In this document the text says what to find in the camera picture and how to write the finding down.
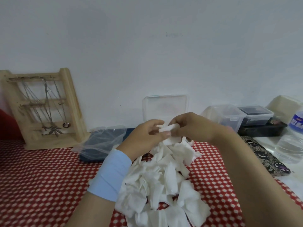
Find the clear plastic bag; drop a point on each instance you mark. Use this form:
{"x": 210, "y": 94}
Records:
{"x": 99, "y": 141}

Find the red framed mirror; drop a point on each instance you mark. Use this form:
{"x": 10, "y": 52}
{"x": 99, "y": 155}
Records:
{"x": 8, "y": 126}

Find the clear container with black contents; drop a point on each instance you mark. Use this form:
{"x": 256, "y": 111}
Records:
{"x": 255, "y": 114}

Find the phone with patterned case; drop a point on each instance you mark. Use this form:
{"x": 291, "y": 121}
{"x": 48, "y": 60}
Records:
{"x": 267, "y": 158}

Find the red checkered tablecloth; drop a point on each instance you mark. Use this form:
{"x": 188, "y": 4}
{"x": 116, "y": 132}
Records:
{"x": 35, "y": 182}

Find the black tray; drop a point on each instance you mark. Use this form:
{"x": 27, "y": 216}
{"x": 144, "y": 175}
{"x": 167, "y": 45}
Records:
{"x": 262, "y": 131}

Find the wooden jewelry stand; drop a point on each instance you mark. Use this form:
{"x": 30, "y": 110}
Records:
{"x": 73, "y": 104}

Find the white cloth square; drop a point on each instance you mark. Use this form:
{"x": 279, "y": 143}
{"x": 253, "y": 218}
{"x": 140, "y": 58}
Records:
{"x": 174, "y": 140}

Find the dark blue pouch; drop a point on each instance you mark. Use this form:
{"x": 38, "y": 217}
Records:
{"x": 90, "y": 158}

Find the pile of white cotton pads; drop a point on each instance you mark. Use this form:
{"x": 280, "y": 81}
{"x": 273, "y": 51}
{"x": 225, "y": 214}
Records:
{"x": 161, "y": 184}

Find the beige plastic tub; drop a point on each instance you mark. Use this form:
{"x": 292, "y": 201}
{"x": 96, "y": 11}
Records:
{"x": 281, "y": 106}

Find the light blue wristband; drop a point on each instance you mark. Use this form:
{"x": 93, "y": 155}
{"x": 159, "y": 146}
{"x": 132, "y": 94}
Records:
{"x": 110, "y": 176}

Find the person's left forearm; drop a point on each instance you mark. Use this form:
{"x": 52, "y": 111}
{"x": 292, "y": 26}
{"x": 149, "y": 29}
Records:
{"x": 92, "y": 210}

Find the person's right hand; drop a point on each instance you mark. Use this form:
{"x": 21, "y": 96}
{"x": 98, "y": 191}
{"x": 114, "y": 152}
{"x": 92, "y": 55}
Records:
{"x": 198, "y": 127}

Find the clear lidded plastic container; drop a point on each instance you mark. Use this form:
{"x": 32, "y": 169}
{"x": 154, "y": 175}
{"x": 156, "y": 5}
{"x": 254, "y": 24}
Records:
{"x": 227, "y": 114}

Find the clear cotton pad box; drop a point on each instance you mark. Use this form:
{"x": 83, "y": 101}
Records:
{"x": 165, "y": 106}

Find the clear plastic water bottle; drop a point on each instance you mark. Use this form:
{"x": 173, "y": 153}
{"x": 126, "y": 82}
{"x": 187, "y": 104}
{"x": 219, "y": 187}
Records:
{"x": 288, "y": 146}

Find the person's right forearm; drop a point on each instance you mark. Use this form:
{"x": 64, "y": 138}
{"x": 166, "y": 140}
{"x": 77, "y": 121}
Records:
{"x": 255, "y": 182}

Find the person's left hand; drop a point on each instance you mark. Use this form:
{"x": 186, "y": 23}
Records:
{"x": 139, "y": 139}

